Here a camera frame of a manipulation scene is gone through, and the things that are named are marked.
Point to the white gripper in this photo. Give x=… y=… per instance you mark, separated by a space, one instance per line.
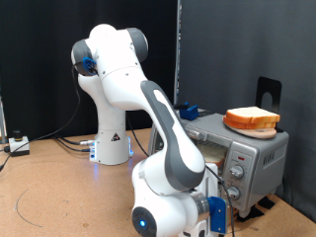
x=211 y=181

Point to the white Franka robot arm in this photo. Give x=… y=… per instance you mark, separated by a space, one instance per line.
x=125 y=89

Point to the temperature knob of oven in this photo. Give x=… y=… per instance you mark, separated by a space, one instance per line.
x=234 y=193

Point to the timer knob of oven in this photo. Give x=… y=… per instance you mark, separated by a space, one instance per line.
x=236 y=172

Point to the silver toaster oven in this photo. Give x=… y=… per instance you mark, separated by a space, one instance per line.
x=263 y=158

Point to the wooden crate base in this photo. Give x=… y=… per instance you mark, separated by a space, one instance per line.
x=234 y=215

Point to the black foam pad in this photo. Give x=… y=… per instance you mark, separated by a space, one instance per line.
x=267 y=202
x=252 y=214

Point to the round wooden board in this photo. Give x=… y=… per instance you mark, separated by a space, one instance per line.
x=260 y=133

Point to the black metal bookend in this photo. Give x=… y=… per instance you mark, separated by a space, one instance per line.
x=275 y=86

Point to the vertical metal pole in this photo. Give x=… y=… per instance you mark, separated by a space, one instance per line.
x=177 y=49

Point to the emergency stop button box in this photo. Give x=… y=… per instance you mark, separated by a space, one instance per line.
x=19 y=144

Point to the metal stand leg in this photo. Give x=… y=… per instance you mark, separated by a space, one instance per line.
x=2 y=121

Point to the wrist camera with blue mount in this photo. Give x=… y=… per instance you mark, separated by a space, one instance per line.
x=217 y=214

